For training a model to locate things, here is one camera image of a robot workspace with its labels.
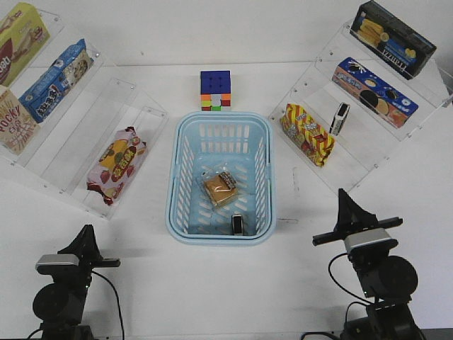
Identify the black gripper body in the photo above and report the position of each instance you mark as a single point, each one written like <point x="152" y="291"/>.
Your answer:
<point x="341" y="231"/>
<point x="88" y="260"/>

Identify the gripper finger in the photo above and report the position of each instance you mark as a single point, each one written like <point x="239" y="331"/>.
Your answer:
<point x="85" y="240"/>

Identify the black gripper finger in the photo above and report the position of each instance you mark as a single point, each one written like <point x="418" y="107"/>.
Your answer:
<point x="347" y="207"/>

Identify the bread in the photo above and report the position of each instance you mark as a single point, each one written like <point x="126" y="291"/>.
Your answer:
<point x="220" y="184"/>

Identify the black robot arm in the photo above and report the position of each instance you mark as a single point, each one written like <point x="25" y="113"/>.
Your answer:
<point x="60" y="305"/>
<point x="387" y="281"/>

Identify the light blue plastic basket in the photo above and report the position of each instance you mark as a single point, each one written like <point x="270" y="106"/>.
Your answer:
<point x="242" y="140"/>

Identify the red yellow striped snack bag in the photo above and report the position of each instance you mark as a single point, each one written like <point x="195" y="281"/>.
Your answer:
<point x="307" y="134"/>

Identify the pink strawberry snack pack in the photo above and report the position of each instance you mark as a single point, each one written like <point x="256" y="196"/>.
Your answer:
<point x="117" y="165"/>

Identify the right clear acrylic shelf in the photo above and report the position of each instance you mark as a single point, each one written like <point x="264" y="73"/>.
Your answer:
<point x="366" y="139"/>

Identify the clear acrylic shelf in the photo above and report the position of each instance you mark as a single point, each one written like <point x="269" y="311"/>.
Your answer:
<point x="366" y="139"/>
<point x="71" y="140"/>

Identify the blue sandwich cookie box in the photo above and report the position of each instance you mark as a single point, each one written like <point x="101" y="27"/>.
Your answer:
<point x="374" y="93"/>

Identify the left clear acrylic shelf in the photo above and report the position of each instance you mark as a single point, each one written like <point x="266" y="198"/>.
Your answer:
<point x="71" y="140"/>

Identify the Pocky snack box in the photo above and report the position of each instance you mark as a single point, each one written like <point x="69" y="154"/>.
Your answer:
<point x="18" y="127"/>

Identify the blue cookie bag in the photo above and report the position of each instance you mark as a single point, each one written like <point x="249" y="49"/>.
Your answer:
<point x="53" y="85"/>

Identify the black lemon wafer box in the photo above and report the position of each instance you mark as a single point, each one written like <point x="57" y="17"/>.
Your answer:
<point x="401" y="47"/>

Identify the multicolour puzzle cube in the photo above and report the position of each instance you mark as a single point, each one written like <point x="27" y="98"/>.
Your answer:
<point x="215" y="90"/>

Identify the yellow green biscuit box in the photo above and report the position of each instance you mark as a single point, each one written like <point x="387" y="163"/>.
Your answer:
<point x="23" y="34"/>

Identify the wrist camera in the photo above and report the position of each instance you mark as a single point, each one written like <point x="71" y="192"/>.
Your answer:
<point x="50" y="264"/>
<point x="369" y="239"/>

